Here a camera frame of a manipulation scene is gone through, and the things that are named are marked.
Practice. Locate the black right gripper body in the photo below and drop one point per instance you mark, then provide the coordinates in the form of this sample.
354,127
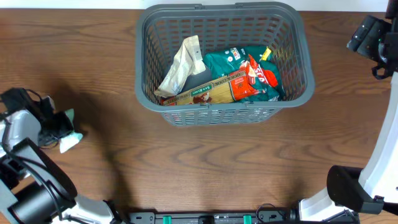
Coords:
372,34

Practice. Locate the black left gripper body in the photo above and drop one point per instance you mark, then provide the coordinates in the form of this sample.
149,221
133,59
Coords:
53,122

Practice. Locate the small light teal packet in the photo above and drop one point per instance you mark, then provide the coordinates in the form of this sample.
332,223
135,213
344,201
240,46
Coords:
73,138

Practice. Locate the San Remo spaghetti packet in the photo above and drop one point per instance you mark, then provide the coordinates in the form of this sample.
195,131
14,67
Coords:
227,89

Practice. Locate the beige mushroom bag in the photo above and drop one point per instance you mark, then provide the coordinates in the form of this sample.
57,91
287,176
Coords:
187,61

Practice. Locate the green Nescafe coffee bag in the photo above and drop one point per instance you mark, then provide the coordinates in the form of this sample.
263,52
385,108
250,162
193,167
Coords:
262,81

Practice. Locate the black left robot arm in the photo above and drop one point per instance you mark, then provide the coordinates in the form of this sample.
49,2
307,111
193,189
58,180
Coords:
33,188

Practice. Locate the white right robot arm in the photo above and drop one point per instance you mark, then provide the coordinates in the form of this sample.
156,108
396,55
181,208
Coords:
372,189

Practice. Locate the grey plastic basket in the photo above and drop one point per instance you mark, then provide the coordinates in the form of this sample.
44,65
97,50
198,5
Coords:
162,28

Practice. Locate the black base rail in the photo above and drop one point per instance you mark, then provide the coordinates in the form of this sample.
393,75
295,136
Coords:
261,217

